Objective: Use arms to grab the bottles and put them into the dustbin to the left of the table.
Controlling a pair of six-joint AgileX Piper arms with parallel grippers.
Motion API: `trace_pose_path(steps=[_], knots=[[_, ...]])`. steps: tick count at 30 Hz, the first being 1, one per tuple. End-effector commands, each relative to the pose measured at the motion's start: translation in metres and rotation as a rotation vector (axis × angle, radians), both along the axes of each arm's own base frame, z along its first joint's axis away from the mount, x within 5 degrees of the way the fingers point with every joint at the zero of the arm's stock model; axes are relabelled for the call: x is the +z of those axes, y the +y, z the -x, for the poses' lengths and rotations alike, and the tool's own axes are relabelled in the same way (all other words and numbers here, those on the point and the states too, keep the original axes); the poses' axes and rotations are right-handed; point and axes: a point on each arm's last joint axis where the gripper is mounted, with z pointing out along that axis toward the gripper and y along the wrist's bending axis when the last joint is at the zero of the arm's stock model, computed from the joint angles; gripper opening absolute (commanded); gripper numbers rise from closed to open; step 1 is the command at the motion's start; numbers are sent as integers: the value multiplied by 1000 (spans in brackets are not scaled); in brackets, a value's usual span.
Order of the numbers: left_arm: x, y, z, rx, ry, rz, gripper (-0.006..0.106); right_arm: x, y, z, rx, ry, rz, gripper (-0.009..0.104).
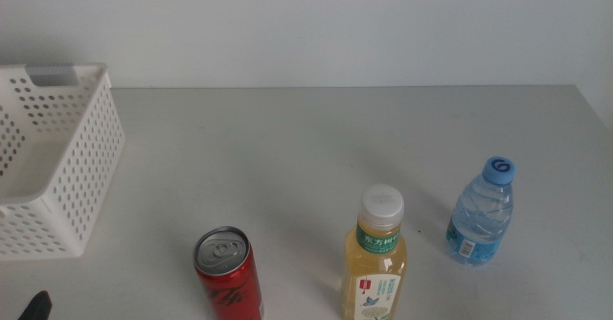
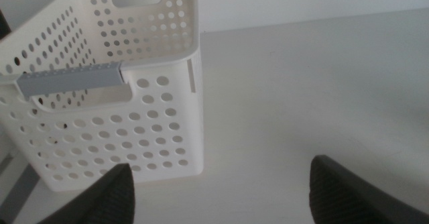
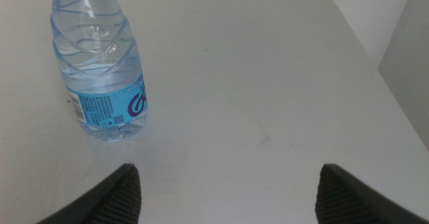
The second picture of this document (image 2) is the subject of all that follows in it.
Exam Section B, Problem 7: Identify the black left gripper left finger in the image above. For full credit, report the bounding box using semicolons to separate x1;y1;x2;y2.
36;162;135;224

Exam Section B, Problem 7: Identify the white perforated plastic basket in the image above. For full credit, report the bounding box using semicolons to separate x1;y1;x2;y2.
0;0;204;193

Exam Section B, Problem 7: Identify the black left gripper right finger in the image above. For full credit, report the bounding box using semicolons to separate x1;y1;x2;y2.
308;154;429;224

